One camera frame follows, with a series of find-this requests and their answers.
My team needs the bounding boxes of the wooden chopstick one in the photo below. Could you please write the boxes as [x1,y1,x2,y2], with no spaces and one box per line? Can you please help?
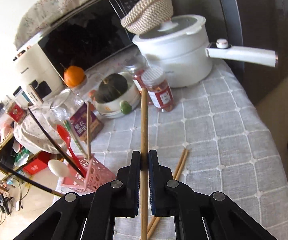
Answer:
[140,88,148,240]

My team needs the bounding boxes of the purple label glass jar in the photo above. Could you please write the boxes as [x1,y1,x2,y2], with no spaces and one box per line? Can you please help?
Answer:
[50,88,104,143]

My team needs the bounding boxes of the red label spice jar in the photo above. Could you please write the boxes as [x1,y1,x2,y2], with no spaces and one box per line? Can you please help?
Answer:
[5,100,27,125]

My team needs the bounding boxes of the white electric cooking pot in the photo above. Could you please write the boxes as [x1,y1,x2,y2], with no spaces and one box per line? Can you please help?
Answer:
[132,15,278,88]

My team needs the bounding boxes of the cream air fryer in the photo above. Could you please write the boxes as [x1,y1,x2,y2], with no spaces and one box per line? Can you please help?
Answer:
[13,44,64,106]

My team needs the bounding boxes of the black chopstick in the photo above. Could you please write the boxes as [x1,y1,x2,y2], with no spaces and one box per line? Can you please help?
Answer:
[0,162,64,197]
[28,109,86,178]

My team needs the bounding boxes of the wooden chopstick three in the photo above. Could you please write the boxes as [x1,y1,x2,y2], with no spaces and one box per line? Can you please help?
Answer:
[146,149,190,239]

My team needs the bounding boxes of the black microwave oven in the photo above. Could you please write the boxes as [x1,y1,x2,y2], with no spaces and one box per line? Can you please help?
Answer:
[38,0,139,76]

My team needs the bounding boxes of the white plastic spoon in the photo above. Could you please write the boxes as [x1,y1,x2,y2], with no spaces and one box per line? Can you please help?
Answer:
[48,159,70,178]

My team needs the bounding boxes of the orange tangerine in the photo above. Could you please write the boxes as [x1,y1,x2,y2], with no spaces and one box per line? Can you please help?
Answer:
[64,66,85,88]

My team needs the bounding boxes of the grey checked tablecloth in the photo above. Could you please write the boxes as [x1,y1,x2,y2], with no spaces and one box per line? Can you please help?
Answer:
[53,60,288,240]

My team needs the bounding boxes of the green printed wrapped chopsticks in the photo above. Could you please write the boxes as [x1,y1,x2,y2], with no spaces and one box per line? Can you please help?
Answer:
[63,120,88,159]

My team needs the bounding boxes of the red box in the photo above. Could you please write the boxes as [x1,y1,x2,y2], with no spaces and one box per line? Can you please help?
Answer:
[23,151,52,175]

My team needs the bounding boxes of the dark green pumpkin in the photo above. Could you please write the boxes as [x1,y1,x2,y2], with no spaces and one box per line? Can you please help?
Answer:
[95,73,128,103]

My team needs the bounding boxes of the white ceramic bowl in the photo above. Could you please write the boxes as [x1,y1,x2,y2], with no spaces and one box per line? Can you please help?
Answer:
[95,72,141,119]

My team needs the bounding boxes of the wooden chopstick in basket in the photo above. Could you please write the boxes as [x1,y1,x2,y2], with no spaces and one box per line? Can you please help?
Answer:
[86,102,92,160]

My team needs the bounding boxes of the small green fruit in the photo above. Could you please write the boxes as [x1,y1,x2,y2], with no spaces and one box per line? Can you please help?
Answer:
[119,100,132,115]

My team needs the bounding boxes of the red label plastic jar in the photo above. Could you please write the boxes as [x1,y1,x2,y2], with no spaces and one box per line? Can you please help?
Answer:
[141,67,174,112]

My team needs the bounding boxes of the pink perforated utensil basket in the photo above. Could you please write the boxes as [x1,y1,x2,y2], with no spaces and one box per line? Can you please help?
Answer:
[60,156,116,194]

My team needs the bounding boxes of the red plastic spoon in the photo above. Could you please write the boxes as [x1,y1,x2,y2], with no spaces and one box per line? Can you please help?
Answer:
[56,125,87,178]

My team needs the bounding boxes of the woven rope basket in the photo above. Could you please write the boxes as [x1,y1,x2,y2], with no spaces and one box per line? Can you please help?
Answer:
[120,0,173,35]

